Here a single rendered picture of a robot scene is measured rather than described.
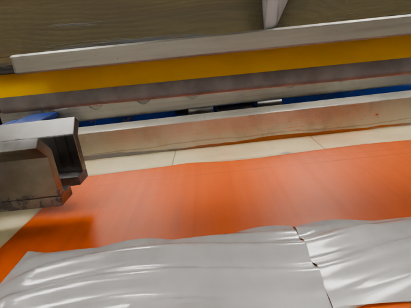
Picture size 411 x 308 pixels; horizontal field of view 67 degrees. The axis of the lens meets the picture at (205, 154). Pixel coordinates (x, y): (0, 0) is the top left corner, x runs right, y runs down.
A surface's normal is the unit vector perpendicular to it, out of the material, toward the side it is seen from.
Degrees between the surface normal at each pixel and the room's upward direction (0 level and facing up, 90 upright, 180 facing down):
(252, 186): 0
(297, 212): 0
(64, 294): 32
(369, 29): 90
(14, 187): 90
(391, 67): 90
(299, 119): 90
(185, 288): 24
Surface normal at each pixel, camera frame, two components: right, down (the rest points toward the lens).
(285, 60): 0.00, 0.33
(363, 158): -0.11, -0.94
